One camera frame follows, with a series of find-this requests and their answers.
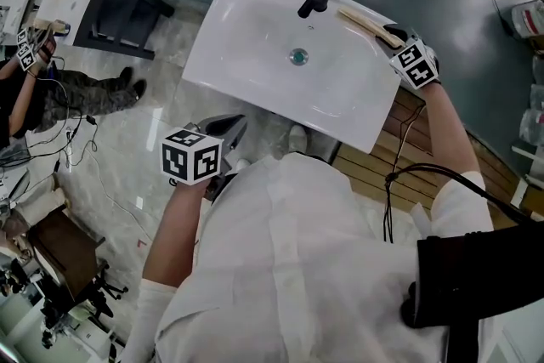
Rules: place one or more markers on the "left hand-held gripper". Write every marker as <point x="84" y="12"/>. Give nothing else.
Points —
<point x="191" y="157"/>

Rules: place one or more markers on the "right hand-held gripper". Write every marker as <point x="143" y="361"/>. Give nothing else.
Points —
<point x="418" y="66"/>

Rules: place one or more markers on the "person's left forearm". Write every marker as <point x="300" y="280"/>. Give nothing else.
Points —
<point x="180" y="234"/>

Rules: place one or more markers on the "person's right forearm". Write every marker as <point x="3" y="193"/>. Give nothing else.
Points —
<point x="448" y="132"/>

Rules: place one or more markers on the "person's white shoe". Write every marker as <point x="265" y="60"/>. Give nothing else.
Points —
<point x="297" y="138"/>

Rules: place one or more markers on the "white sink basin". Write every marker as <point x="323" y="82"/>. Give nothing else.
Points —
<point x="293" y="68"/>

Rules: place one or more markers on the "teal sink drain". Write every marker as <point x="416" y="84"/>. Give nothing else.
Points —
<point x="298" y="56"/>

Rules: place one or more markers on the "white box red label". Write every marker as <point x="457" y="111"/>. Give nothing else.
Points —
<point x="529" y="19"/>

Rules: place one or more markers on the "person's white shirt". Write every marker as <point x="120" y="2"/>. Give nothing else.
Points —
<point x="297" y="268"/>

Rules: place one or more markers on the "dark grey table stand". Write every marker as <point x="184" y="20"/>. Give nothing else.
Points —
<point x="123" y="13"/>

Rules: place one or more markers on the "clear plastic bag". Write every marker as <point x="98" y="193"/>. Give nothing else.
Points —
<point x="533" y="115"/>

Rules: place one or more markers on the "small white countertop basin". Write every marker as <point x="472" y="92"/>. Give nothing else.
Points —
<point x="72" y="0"/>

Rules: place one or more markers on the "black swivel chair base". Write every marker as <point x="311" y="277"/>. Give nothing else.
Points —
<point x="106" y="293"/>

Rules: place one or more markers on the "brown wooden cabinet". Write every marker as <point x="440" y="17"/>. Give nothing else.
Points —
<point x="64" y="251"/>

